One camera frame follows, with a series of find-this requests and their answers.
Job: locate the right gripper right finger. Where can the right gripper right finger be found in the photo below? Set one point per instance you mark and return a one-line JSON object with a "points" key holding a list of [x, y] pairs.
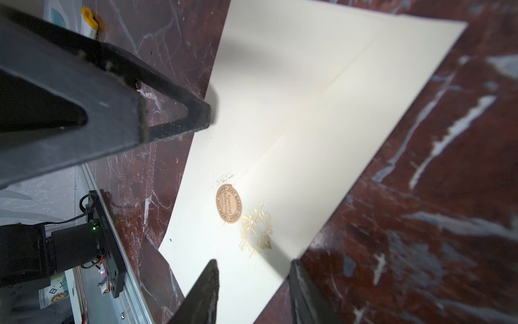
{"points": [[308, 305]]}

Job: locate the pale yellow envelope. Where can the pale yellow envelope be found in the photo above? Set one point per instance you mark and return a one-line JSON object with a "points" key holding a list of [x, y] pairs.
{"points": [[305, 93]]}

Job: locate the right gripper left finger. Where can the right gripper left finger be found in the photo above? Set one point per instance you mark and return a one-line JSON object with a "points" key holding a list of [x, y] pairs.
{"points": [[200, 305]]}

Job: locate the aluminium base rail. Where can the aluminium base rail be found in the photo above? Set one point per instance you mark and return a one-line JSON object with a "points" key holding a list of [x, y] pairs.
{"points": [[125, 303]]}

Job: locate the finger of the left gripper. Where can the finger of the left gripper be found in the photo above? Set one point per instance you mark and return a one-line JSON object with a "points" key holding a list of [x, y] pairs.
{"points": [[60, 107], [122, 63]]}

